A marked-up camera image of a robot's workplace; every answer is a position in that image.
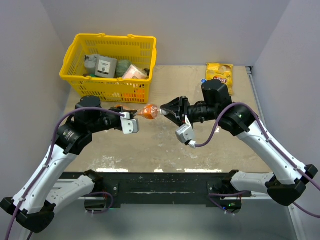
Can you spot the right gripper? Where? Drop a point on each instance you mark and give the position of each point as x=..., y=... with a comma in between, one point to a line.
x=175, y=104

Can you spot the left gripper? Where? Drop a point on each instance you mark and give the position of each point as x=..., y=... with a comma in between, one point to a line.
x=118, y=109

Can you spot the orange drink bottle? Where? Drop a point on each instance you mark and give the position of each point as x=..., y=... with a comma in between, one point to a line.
x=149, y=112

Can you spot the green white bottle cap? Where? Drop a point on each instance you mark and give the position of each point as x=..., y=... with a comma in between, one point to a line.
x=162, y=112

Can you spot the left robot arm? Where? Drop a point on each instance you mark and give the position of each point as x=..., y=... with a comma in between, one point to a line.
x=35, y=205

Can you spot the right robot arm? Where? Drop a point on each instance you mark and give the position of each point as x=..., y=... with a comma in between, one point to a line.
x=197, y=124

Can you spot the pink packet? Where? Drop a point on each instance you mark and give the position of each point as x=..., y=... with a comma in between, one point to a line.
x=134, y=72

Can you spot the grey box with label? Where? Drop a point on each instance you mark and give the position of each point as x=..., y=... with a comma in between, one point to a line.
x=105, y=67

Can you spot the green scrub sponge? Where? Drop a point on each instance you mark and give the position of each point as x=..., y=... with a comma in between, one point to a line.
x=121, y=67

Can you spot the yellow chips bag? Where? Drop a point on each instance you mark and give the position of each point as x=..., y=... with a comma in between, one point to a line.
x=222, y=72

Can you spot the grey pouch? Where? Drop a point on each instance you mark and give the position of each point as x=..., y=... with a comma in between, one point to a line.
x=90, y=62

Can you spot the yellow plastic basket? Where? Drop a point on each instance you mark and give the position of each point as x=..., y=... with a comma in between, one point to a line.
x=140, y=50

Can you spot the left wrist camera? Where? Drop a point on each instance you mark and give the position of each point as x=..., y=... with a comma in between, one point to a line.
x=129, y=124

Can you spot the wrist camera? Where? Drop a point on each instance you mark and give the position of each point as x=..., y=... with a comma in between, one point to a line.
x=129, y=124
x=185, y=134

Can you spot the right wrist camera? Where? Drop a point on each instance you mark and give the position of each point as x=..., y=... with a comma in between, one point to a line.
x=185, y=134

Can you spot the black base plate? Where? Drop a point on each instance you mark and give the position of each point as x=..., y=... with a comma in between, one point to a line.
x=128, y=188

